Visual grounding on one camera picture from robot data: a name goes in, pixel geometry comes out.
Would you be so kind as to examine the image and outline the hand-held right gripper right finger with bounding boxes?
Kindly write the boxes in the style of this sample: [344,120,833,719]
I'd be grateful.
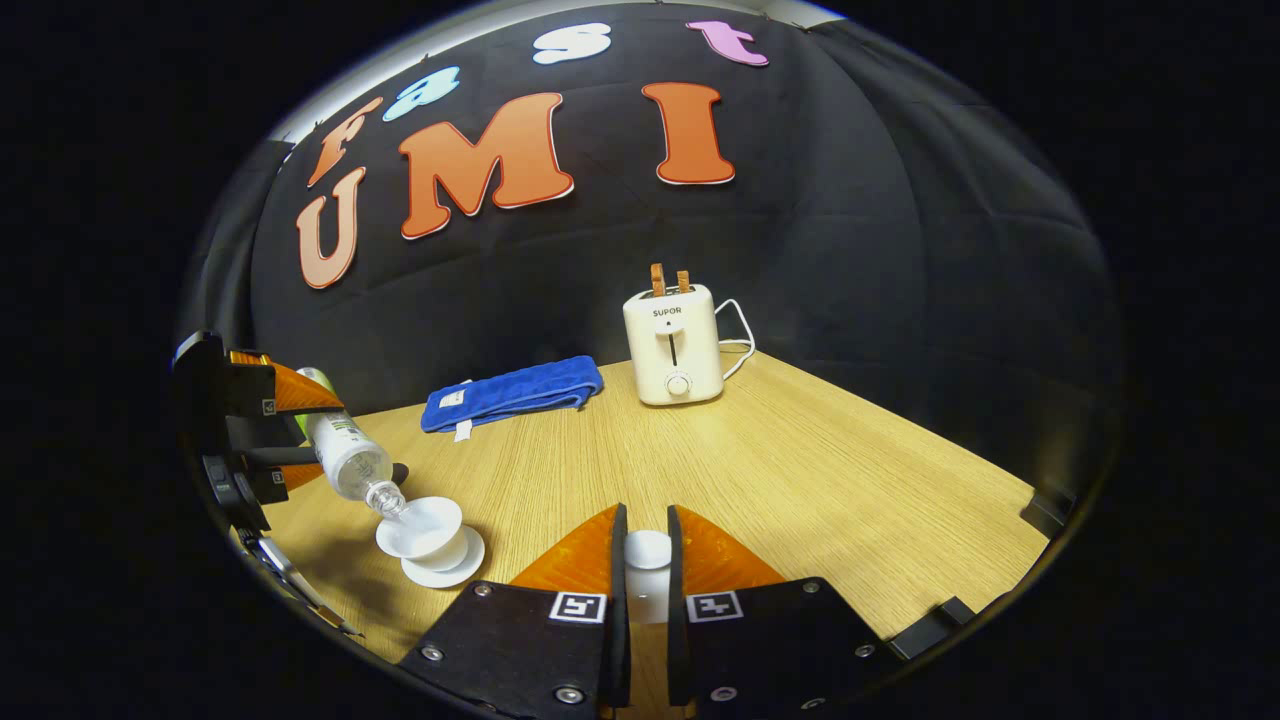
[667,505,896,713]

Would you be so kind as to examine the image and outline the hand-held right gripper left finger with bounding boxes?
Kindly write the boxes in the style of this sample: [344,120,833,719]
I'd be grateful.
[398,503,631,720]

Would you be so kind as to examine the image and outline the white teacup lid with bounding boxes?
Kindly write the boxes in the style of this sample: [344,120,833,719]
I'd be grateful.
[625,530,673,626]

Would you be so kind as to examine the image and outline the clear water bottle green label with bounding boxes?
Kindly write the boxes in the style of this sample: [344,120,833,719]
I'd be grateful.
[295,367,409,517]

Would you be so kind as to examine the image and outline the white teacup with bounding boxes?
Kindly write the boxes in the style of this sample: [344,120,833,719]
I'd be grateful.
[376,496,468,572]

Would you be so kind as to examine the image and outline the blue folded towel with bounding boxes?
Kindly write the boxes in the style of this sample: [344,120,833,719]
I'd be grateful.
[420,355,605,443]

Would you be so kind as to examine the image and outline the white toaster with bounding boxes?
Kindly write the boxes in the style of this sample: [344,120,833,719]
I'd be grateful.
[622,285,724,407]

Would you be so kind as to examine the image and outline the black table edge clamp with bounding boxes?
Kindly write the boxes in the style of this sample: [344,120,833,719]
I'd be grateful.
[888,597,977,662]
[1020,490,1077,540]

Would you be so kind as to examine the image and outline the black backdrop cloth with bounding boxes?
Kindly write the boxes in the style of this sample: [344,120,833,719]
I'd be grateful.
[180,0,1116,481]

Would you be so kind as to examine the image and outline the white toaster cable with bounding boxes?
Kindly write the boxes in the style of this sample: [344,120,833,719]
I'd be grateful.
[714,298,757,381]

